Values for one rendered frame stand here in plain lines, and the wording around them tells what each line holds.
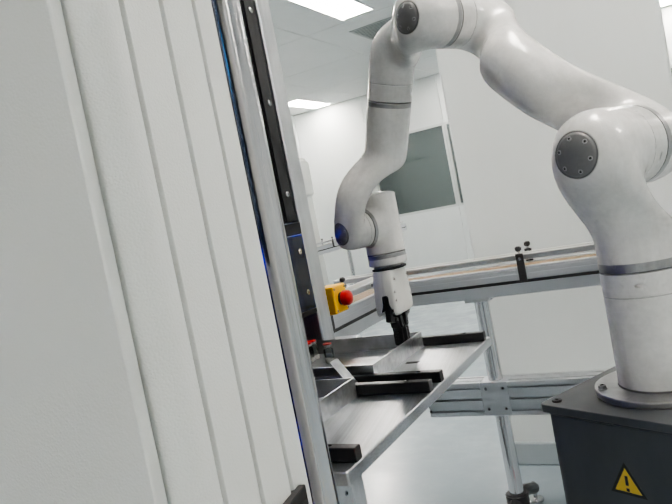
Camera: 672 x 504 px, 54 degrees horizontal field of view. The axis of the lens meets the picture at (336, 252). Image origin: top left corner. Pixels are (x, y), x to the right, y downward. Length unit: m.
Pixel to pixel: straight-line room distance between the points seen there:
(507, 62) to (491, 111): 1.72
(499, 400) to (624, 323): 1.35
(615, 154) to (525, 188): 1.86
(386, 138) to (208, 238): 0.91
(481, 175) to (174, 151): 2.44
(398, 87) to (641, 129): 0.51
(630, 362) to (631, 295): 0.10
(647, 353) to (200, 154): 0.75
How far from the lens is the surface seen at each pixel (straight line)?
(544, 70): 1.09
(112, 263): 0.39
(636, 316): 1.02
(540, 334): 2.87
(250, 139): 0.58
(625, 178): 0.95
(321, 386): 1.23
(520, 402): 2.33
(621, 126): 0.96
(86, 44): 0.42
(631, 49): 2.76
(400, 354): 1.38
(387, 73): 1.31
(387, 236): 1.38
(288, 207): 1.57
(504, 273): 2.21
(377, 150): 1.34
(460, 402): 2.40
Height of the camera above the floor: 1.20
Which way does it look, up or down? 3 degrees down
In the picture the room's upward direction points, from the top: 11 degrees counter-clockwise
